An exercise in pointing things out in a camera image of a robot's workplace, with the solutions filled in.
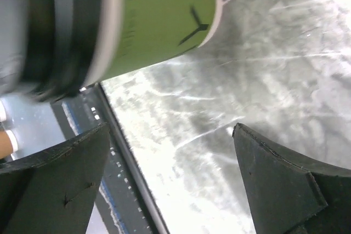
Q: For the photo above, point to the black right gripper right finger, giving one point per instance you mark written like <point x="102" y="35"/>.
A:
<point x="289" y="192"/>

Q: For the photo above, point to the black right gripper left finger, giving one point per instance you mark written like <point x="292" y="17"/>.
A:
<point x="53" y="191"/>

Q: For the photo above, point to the black plastic cup lid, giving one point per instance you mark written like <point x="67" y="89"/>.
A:
<point x="60" y="48"/>

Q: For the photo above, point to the green paper coffee cup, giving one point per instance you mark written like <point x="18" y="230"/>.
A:
<point x="134" y="34"/>

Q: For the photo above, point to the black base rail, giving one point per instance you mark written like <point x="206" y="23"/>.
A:
<point x="124" y="203"/>

